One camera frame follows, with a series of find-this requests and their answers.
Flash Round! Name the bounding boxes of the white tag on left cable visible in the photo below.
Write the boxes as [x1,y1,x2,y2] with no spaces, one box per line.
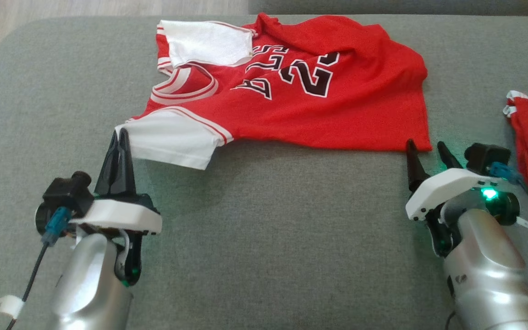
[0,296,25,321]

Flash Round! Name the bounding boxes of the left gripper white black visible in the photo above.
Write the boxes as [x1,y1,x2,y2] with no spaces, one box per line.
[69,129,163,287]

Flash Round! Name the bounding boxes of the black cable blue plug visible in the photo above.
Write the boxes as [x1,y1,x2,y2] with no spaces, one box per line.
[5,206,73,330]
[491,163,528,280]

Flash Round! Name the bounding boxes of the grey sofa seat cushion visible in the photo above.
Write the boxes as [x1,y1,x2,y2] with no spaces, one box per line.
[0,14,528,330]

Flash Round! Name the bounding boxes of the grey sofa back cushion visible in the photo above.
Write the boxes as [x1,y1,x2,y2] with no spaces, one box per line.
[248,0,528,17]

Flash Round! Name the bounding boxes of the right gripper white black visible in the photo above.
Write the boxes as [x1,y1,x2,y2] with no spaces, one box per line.
[405,139,520,257]

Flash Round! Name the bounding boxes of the left black cable blue plug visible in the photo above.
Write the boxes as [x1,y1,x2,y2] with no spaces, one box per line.
[5,206,73,330]

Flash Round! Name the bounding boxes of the red basketball jersey white sleeves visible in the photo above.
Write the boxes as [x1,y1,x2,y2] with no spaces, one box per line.
[115,13,433,171]

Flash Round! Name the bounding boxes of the right black cable blue plug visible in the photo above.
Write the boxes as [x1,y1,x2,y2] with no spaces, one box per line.
[491,163,528,280]

